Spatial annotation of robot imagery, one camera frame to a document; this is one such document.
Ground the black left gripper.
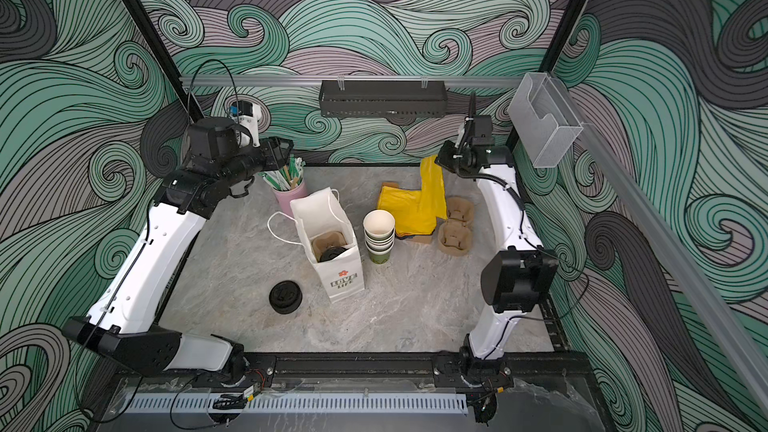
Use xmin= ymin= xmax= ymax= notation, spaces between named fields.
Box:
xmin=219 ymin=139 xmax=293 ymax=193

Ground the yellow paper napkin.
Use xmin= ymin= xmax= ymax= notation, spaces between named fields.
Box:
xmin=377 ymin=155 xmax=447 ymax=237

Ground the brown pulp cup carrier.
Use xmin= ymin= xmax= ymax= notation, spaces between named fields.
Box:
xmin=437 ymin=196 xmax=475 ymax=256
xmin=311 ymin=231 xmax=347 ymax=261

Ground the white green paper bag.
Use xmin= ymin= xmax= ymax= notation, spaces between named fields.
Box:
xmin=267 ymin=188 xmax=365 ymax=303

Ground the black cup lid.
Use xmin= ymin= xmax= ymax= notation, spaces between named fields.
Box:
xmin=318 ymin=246 xmax=347 ymax=263

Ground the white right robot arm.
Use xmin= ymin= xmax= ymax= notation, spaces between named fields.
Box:
xmin=435 ymin=114 xmax=559 ymax=377

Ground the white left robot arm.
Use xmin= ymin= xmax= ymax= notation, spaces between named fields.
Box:
xmin=62 ymin=117 xmax=293 ymax=384

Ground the pink holder cup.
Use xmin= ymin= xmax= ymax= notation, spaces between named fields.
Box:
xmin=273 ymin=181 xmax=309 ymax=217

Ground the stack of green paper cups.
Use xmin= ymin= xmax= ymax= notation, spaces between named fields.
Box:
xmin=363 ymin=209 xmax=395 ymax=264

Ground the stack of black cup lids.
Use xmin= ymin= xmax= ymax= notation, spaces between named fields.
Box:
xmin=268 ymin=280 xmax=303 ymax=315

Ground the clear acrylic wall pocket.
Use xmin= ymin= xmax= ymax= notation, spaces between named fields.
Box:
xmin=507 ymin=72 xmax=583 ymax=169

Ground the black wall shelf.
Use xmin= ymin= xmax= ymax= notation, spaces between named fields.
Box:
xmin=319 ymin=81 xmax=448 ymax=119

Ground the aluminium wall rail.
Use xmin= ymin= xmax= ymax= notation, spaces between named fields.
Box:
xmin=180 ymin=74 xmax=523 ymax=89

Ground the black cage frame post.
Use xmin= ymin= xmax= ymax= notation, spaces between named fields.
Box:
xmin=94 ymin=0 xmax=230 ymax=171

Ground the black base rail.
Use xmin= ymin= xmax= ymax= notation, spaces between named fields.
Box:
xmin=113 ymin=350 xmax=595 ymax=391

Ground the white slotted cable duct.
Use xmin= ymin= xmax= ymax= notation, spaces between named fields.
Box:
xmin=127 ymin=393 xmax=468 ymax=415

